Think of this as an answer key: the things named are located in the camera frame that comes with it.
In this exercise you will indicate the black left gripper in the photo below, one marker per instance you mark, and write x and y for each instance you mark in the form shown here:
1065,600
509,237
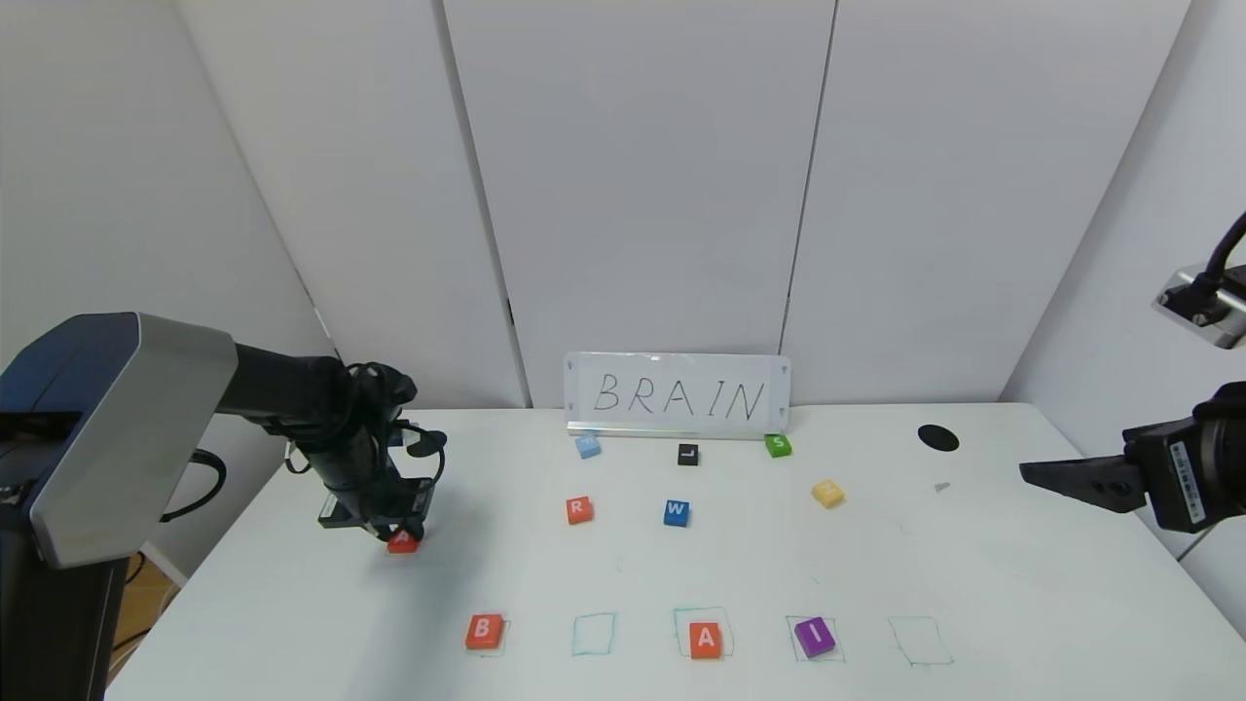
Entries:
375,510

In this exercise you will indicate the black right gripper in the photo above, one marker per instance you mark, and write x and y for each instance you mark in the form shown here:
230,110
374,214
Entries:
1182,479

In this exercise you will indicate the orange block letter A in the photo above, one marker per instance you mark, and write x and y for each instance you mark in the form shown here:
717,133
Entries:
706,640
402,544

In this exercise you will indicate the orange block letter R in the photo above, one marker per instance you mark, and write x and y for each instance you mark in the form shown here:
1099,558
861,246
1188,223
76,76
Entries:
579,509

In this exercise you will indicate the yellow letter block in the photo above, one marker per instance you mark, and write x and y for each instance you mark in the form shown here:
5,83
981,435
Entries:
827,493

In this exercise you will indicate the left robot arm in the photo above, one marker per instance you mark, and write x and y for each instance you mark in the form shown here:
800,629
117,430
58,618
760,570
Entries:
117,428

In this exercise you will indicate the orange block letter B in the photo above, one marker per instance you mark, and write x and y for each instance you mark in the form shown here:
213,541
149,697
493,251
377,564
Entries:
484,631

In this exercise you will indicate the light blue letter block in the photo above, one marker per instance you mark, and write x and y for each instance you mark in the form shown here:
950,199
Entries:
587,446

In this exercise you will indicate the blue block letter W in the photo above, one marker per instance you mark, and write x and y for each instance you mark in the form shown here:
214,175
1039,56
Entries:
677,512

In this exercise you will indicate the black block letter L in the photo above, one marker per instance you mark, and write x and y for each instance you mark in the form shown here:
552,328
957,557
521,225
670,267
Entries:
688,454

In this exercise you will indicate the green block letter S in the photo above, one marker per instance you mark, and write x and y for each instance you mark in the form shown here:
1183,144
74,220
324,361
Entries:
778,445

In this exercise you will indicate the purple block letter I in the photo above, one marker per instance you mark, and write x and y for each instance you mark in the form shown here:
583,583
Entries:
814,636

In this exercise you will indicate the white sign reading BRAIN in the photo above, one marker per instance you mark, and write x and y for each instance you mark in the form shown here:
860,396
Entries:
681,394

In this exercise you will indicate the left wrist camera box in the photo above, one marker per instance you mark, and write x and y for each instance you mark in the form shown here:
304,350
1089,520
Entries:
333,509

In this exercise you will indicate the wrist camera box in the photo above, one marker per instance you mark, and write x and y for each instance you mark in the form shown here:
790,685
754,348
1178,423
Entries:
333,509
1207,307

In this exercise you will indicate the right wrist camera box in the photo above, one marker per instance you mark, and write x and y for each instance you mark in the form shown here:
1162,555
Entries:
1207,307

